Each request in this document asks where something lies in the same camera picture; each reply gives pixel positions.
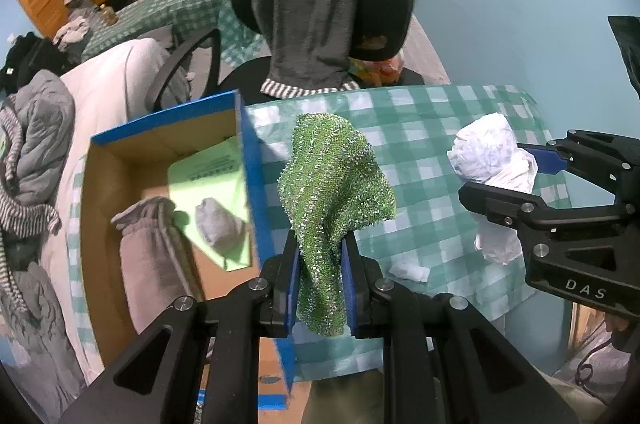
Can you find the glass jar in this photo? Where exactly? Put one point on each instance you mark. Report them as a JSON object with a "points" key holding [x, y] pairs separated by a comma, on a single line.
{"points": [[107, 14]]}

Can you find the light green microfiber cloth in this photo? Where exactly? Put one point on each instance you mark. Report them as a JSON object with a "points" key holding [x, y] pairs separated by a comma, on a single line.
{"points": [[210, 184]]}

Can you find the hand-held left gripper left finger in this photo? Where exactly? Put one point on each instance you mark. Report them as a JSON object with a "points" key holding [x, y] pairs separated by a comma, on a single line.
{"points": [[290, 284]]}

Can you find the orange snack packet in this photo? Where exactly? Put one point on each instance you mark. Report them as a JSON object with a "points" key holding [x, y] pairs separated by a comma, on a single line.
{"points": [[377, 71]]}

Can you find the dark cloth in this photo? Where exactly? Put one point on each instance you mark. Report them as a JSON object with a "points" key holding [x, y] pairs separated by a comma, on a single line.
{"points": [[625, 49]]}

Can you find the grey quilted blanket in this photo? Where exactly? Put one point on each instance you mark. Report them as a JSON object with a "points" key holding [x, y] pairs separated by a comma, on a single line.
{"points": [[35, 329]]}

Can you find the table with green checked cloth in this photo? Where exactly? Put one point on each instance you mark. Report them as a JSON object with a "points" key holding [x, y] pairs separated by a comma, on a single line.
{"points": [[165, 9]]}

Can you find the green glitter scouring cloth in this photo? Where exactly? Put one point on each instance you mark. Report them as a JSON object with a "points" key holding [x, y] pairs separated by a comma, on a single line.
{"points": [[330, 184]]}

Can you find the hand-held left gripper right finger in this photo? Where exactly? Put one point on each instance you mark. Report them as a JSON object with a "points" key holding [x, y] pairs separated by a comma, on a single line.
{"points": [[350, 289]]}

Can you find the long grey fleece sock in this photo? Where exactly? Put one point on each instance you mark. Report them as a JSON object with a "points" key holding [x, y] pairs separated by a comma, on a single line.
{"points": [[150, 244]]}

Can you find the black office chair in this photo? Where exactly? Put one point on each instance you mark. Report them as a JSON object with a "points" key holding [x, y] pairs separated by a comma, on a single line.
{"points": [[385, 4]]}

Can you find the black clothing pile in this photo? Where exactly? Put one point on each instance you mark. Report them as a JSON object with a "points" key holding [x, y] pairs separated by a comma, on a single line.
{"points": [[30, 59]]}

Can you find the grey clothes pile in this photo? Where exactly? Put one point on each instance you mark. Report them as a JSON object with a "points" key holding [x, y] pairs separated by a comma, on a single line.
{"points": [[75, 29]]}

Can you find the cardboard box with blue edge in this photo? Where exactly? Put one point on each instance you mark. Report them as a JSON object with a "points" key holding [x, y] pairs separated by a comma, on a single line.
{"points": [[125, 164]]}

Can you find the grey quilted jacket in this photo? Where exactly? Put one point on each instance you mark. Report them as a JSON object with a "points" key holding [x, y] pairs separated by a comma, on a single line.
{"points": [[40, 129]]}

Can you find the wooden board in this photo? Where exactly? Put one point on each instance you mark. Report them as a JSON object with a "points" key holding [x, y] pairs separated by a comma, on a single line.
{"points": [[580, 324]]}

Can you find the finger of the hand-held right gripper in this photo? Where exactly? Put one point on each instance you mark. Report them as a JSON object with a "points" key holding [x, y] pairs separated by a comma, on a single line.
{"points": [[545, 159], [500, 204]]}

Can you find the grey striped garment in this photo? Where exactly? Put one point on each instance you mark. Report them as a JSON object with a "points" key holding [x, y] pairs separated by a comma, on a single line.
{"points": [[25, 214]]}

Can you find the white tissue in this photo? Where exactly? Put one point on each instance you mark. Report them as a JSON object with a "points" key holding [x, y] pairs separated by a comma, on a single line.
{"points": [[410, 271], [485, 154]]}

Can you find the beige sofa cover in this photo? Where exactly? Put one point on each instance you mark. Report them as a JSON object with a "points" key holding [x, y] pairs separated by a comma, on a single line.
{"points": [[110, 79]]}

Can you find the small grey sock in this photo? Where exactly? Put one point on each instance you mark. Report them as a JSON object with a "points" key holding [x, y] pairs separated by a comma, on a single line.
{"points": [[217, 224]]}

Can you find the green checked tablecloth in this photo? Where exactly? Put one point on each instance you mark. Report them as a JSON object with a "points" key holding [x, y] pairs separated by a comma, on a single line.
{"points": [[425, 129]]}

